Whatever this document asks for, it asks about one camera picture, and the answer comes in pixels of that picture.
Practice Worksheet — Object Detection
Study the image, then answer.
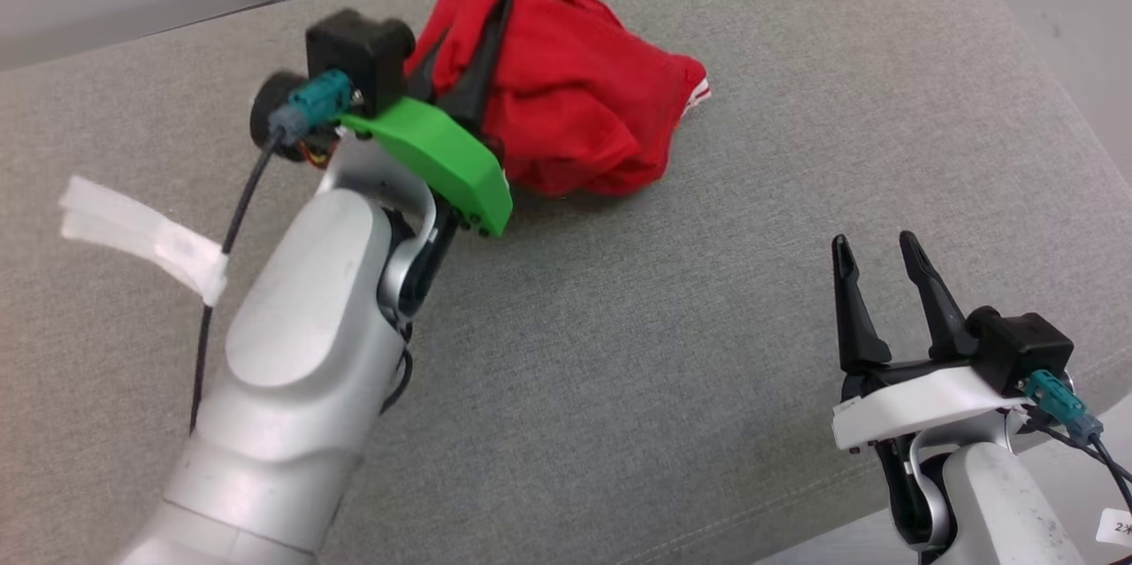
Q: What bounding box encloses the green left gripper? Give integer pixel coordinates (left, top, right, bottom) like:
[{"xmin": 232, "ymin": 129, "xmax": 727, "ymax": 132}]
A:
[{"xmin": 339, "ymin": 0, "xmax": 516, "ymax": 239}]

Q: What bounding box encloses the teal left camera connector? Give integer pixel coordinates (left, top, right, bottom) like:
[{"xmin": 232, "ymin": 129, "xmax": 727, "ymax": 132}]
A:
[{"xmin": 270, "ymin": 70, "xmax": 355, "ymax": 141}]

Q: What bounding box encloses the teal camera connector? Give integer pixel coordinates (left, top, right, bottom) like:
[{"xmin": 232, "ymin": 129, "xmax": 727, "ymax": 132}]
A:
[
  {"xmin": 270, "ymin": 70, "xmax": 355, "ymax": 141},
  {"xmin": 1024, "ymin": 369, "xmax": 1105, "ymax": 447}
]

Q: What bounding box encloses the white cable label tag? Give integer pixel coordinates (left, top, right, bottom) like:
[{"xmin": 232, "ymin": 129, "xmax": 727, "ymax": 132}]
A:
[{"xmin": 1095, "ymin": 508, "xmax": 1132, "ymax": 546}]

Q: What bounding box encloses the white strap on cable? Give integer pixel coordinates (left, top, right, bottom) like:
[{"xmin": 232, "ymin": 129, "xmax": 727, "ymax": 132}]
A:
[{"xmin": 59, "ymin": 176, "xmax": 229, "ymax": 308}]

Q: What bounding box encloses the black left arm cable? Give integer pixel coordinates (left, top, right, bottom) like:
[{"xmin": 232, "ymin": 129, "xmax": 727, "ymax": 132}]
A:
[{"xmin": 188, "ymin": 127, "xmax": 286, "ymax": 438}]

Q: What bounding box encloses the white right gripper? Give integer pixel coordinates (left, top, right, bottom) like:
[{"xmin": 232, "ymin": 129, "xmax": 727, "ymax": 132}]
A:
[{"xmin": 831, "ymin": 231, "xmax": 1031, "ymax": 453}]

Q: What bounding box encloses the teal right camera connector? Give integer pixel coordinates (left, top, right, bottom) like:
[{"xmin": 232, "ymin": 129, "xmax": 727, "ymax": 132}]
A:
[{"xmin": 1024, "ymin": 369, "xmax": 1105, "ymax": 447}]

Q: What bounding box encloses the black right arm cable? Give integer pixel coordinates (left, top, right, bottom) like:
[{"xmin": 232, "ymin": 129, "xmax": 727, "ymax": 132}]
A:
[{"xmin": 1017, "ymin": 424, "xmax": 1132, "ymax": 515}]

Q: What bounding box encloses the red basketball jersey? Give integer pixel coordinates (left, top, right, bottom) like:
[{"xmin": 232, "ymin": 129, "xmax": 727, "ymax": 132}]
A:
[{"xmin": 402, "ymin": 0, "xmax": 713, "ymax": 199}]

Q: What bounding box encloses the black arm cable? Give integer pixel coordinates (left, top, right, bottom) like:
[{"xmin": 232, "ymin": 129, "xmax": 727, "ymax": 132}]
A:
[
  {"xmin": 188, "ymin": 127, "xmax": 286, "ymax": 438},
  {"xmin": 1017, "ymin": 424, "xmax": 1132, "ymax": 515}
]

